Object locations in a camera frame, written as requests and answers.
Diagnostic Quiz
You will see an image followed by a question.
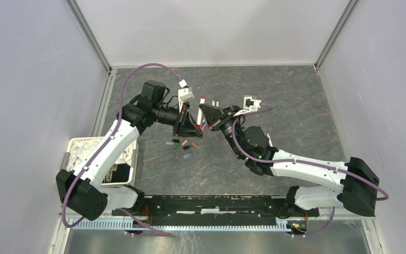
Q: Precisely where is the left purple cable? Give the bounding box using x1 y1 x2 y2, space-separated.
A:
61 63 186 237

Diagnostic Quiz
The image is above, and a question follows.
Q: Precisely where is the white slotted cable duct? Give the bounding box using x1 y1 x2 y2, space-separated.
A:
75 217 306 233

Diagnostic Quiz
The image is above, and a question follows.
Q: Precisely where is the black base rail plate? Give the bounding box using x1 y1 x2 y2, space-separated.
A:
128 195 320 226

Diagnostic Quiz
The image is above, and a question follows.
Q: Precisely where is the purple cable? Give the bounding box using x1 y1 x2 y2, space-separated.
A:
61 63 186 237
230 102 389 238

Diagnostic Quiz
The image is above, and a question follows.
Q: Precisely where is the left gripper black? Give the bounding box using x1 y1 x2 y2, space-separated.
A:
152 101 202 138

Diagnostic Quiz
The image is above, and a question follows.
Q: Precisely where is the aluminium frame rail left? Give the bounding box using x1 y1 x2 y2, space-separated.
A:
66 0 112 73

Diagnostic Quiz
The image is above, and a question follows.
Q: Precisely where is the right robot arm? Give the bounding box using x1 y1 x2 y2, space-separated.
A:
199 103 389 217

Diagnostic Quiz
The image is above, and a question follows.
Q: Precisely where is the red white pen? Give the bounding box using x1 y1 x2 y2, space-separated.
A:
197 96 205 129

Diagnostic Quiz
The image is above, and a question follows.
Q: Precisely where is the aluminium frame rail right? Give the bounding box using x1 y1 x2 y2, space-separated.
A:
314 0 359 72

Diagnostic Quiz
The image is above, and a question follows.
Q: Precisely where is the black pen cap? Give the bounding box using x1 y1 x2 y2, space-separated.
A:
172 139 191 150

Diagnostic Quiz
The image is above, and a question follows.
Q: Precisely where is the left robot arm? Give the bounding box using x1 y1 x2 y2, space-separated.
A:
56 80 202 221

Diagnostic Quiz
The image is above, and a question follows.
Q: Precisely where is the aluminium frame rail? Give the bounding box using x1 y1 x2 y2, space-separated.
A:
314 0 359 72
66 0 112 73

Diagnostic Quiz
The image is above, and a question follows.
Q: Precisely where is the white cloth in basket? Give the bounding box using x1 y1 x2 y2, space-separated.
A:
66 137 137 171

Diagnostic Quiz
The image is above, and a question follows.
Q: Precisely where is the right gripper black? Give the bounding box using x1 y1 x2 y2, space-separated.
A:
200 104 245 159

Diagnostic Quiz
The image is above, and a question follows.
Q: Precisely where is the white plastic basket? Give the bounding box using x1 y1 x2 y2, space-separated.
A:
62 137 139 188

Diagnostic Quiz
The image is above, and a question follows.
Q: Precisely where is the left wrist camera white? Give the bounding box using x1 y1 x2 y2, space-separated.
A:
178 79 195 112

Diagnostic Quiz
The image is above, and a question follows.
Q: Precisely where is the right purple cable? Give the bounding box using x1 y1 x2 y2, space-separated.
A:
230 102 389 238

